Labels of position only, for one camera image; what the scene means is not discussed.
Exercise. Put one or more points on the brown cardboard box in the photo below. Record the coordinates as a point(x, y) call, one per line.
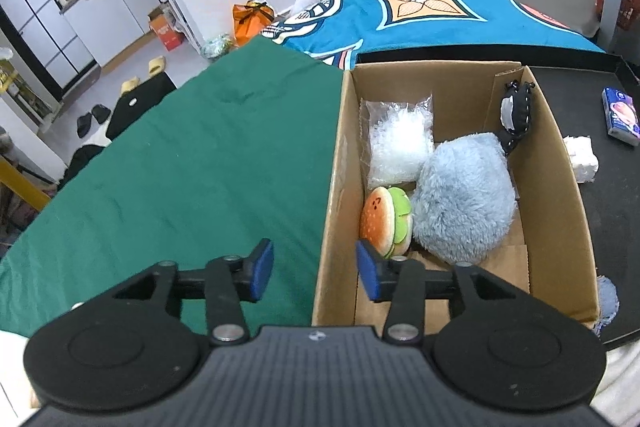
point(548, 250)

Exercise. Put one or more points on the black white plush keychain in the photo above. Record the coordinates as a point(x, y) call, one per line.
point(515, 113)

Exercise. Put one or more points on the green cloth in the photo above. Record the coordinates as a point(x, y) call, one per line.
point(241, 152)

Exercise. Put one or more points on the clear bag white filling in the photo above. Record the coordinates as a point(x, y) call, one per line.
point(396, 141)

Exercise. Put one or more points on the blue patterned blanket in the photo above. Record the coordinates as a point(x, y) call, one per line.
point(338, 31)

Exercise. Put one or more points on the black shallow tray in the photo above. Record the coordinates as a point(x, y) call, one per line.
point(572, 81)

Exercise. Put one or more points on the black slipper pair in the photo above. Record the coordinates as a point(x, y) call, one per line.
point(98, 113)

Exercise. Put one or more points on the orange gift bag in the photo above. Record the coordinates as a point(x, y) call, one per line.
point(249, 19)

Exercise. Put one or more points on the blue tissue pack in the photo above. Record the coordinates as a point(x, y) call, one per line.
point(621, 119)

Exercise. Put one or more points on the white fluffy cloth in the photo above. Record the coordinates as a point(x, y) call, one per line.
point(584, 162)

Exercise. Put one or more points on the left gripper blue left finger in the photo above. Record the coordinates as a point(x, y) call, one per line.
point(230, 281)

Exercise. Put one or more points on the orange cardboard carton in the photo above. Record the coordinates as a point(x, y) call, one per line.
point(160, 24)

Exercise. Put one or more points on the black chair with logo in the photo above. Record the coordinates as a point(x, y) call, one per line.
point(135, 103)

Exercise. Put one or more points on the grey pink plush toy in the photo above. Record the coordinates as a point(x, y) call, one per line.
point(464, 201)

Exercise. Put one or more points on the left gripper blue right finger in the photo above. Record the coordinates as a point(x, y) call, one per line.
point(401, 283)

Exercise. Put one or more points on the hamburger plush toy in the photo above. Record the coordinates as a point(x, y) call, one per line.
point(386, 221)

